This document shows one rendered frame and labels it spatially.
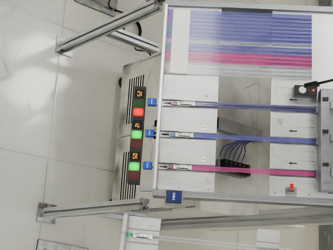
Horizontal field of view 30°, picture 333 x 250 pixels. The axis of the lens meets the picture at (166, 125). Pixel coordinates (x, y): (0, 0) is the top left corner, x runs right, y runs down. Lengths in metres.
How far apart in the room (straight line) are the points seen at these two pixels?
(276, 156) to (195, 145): 0.27
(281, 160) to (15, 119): 1.12
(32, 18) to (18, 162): 0.63
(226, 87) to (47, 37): 0.82
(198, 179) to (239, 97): 0.62
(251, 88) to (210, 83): 0.52
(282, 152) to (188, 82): 0.40
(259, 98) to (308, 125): 0.57
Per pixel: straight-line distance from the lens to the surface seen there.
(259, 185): 2.60
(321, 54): 2.23
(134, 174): 2.08
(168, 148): 2.09
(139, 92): 2.15
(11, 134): 2.60
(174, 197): 2.01
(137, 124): 2.12
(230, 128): 2.44
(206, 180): 2.06
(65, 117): 2.75
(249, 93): 2.63
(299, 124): 2.14
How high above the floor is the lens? 2.27
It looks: 47 degrees down
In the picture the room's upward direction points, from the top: 77 degrees clockwise
